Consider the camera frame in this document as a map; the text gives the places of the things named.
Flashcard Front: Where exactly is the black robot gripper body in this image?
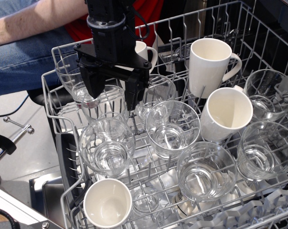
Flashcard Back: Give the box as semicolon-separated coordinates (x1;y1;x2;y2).
75;9;151;88

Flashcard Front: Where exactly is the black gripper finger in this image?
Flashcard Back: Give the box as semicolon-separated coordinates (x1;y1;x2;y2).
125;78;144;111
79;65;105;98

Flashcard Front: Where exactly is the clear glass cup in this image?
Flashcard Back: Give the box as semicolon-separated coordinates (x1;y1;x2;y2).
78;118;136;178
236;121;288;180
177;142;237;202
55;53;88;104
135;74;176;126
244;69;288;122
146;100;201;160

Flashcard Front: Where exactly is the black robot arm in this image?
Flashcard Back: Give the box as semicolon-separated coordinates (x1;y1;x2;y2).
74;0;152;110

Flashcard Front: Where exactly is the person forearm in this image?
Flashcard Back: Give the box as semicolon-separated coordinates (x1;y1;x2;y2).
0;0;88;46

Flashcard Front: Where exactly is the clear glass cup second row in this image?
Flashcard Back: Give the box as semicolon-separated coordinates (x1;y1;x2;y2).
81;85;129;123

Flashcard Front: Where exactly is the white cup front left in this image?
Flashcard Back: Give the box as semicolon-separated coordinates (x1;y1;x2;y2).
83;178;132;229

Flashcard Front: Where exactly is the red shirt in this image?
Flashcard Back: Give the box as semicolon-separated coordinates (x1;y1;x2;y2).
64;0;164;42

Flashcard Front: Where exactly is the white mug behind gripper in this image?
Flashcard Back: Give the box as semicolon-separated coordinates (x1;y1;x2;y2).
135;41;158;73

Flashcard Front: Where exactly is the blue jeans leg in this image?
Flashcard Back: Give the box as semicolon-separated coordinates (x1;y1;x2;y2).
0;0;75;96

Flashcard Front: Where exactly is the tilted white mug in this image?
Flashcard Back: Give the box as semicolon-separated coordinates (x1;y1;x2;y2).
200;85;253;142

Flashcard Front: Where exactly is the small clear glass front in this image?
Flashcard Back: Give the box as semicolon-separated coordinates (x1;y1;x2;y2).
132;187;160;218

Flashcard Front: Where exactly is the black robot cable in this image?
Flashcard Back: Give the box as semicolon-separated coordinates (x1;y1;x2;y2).
127;6;150;40

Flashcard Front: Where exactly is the tall white mug with handle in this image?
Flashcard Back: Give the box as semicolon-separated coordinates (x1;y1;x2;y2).
189;38;242;99

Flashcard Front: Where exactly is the black cable on floor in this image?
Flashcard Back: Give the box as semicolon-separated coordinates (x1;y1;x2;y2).
0;94;30;117

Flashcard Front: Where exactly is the grey wire dishwasher rack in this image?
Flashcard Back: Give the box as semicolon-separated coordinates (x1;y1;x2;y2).
42;0;288;229

